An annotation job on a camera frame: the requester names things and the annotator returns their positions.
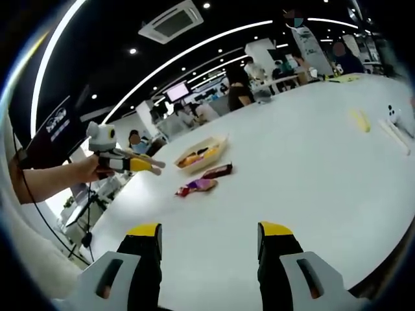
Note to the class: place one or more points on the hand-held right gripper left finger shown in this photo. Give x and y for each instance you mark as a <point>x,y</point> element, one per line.
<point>142,269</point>

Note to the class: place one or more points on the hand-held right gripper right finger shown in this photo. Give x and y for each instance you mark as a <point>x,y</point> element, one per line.
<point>275,269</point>

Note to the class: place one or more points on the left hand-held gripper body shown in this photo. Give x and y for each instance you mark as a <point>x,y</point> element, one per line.
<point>103,139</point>

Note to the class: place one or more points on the small red food packet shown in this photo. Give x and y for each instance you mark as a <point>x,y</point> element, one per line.
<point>182,191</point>

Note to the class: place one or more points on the black food piece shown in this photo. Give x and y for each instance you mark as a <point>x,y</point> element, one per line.
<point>201,151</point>

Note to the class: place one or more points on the purple food packet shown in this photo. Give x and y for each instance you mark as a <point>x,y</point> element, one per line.
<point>202,184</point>

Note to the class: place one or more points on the cream hexagonal container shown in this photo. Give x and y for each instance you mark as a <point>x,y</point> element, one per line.
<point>207,165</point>

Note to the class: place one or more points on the dark red food bar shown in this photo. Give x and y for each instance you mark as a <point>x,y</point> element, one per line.
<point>217,170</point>

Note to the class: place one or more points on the person's left hand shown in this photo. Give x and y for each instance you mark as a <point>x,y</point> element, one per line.
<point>86,170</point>

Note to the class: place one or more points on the black display screen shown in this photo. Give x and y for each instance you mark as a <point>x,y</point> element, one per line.
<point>55,129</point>

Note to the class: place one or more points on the black tripod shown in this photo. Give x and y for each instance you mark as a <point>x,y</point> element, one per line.
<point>88,239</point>

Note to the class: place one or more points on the hanging bright monitor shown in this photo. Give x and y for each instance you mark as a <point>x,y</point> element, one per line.
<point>176,92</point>

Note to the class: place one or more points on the wide ceiling light strip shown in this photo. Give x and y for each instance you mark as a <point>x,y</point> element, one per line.
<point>35,100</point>

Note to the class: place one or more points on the person's cream shirt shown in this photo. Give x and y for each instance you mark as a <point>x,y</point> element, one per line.
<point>29,259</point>

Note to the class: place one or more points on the ceiling air conditioner vent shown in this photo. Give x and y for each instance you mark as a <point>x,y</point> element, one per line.
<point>172,21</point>

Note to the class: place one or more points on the yellow strip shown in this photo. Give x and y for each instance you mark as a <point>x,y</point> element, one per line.
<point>361,121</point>

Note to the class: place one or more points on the white flat strip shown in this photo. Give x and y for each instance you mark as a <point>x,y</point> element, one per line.
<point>395,136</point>

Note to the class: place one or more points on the thin ceiling light strip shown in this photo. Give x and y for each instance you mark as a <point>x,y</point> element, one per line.
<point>266,22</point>

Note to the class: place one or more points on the white device with black dots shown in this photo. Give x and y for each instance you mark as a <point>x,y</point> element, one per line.
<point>397,115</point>

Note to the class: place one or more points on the blue and yellow cloth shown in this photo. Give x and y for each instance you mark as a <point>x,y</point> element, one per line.
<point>343,77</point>

